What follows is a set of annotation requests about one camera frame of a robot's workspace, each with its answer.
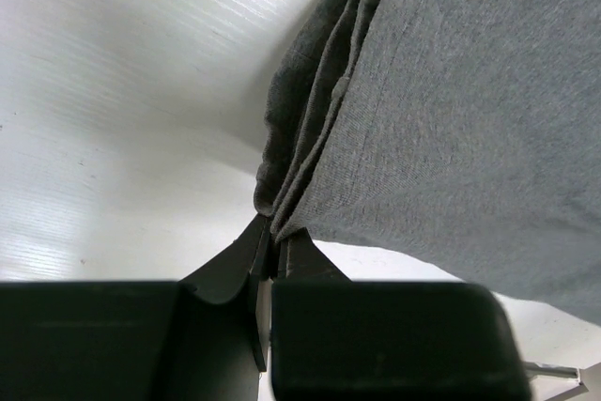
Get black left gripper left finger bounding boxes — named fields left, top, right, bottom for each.
left=1, top=216, right=270, bottom=400

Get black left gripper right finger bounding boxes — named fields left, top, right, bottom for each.
left=270, top=231, right=532, bottom=400

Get grey drawstring shorts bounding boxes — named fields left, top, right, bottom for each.
left=254, top=0, right=600, bottom=324

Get aluminium front rail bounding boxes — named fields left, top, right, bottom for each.
left=523, top=362, right=588, bottom=393

